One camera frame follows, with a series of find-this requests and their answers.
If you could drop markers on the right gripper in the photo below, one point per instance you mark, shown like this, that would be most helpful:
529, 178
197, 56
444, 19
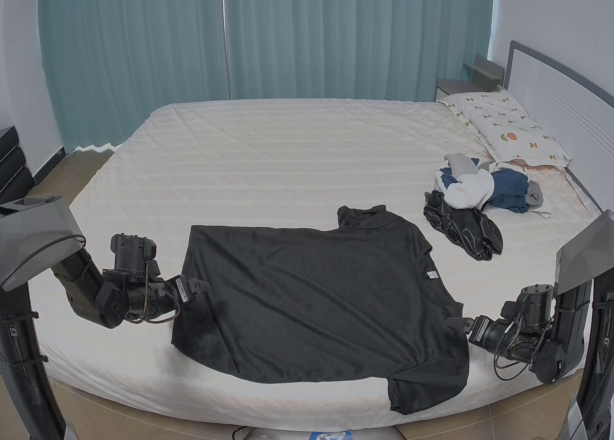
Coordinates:
487, 335

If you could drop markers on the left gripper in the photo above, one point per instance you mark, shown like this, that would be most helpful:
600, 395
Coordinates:
165, 296

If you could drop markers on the black T-shirt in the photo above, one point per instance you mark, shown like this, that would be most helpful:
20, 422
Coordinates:
312, 294

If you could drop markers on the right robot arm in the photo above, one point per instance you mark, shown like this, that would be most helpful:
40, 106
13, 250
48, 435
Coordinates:
571, 313

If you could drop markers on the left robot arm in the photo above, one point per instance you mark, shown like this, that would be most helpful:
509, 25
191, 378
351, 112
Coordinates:
81, 284

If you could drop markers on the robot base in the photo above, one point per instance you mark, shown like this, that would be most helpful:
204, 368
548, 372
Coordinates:
331, 437

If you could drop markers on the pile of clothes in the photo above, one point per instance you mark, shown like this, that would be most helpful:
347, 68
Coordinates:
467, 193

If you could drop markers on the bed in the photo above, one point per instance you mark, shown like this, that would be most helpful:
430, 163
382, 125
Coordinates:
288, 164

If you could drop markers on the black shiny garment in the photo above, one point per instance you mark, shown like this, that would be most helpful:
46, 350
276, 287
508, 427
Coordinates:
463, 229

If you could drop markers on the black chest of drawers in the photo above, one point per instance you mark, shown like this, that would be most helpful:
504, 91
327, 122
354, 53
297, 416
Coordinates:
14, 164

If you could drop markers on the white printed pillow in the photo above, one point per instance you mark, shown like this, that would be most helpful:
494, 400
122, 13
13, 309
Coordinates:
508, 126

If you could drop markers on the grey bedside table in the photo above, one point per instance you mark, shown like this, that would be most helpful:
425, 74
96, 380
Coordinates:
472, 85

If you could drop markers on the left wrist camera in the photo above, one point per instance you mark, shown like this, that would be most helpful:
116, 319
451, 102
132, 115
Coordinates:
153, 271

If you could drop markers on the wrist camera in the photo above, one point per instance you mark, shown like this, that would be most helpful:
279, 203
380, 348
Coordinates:
153, 271
509, 312

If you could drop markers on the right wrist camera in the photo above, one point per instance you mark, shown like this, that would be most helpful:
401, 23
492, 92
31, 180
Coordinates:
509, 312

